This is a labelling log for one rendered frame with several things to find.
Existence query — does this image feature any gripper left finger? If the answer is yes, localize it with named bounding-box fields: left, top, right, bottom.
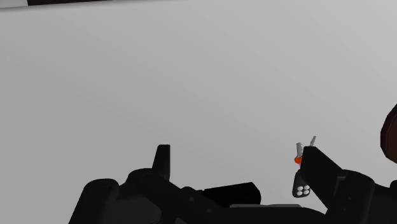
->
left=68, top=144, right=232, bottom=224

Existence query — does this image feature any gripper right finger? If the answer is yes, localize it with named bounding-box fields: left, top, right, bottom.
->
left=299, top=145, right=397, bottom=224

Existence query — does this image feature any dark brown round object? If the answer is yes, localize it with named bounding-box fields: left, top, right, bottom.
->
left=379, top=104, right=397, bottom=164

